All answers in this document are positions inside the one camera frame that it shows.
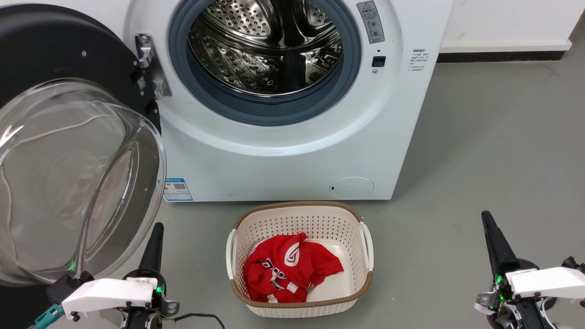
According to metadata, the small printed text sticker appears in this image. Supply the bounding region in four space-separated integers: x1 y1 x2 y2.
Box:
410 48 428 73

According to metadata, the grey warning label sticker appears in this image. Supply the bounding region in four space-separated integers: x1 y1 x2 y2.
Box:
356 1 385 44

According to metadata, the cream perforated laundry basket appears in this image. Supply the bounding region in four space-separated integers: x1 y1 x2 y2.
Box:
226 201 374 318

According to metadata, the blue energy label sticker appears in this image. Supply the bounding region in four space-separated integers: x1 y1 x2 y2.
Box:
163 178 193 202

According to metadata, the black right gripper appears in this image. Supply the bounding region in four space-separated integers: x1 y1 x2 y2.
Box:
474 211 540 316

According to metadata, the round white filter cover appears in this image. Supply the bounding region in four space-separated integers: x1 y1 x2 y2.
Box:
329 176 375 200

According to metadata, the red printed garment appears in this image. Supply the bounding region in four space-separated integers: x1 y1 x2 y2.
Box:
243 233 344 303

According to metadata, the white front-load washing machine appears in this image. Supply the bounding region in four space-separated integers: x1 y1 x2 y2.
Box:
123 0 455 202

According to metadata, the black round glass washer door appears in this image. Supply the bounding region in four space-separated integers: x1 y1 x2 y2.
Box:
0 4 167 329

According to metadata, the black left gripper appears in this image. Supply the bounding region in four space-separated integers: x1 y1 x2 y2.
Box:
123 223 180 329

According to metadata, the teal cable connector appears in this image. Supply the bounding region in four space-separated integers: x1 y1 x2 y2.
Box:
28 304 64 329

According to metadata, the metal door hinge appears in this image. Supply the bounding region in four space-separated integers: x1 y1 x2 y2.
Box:
135 33 172 99

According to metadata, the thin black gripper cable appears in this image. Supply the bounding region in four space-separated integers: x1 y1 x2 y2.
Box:
174 313 227 329

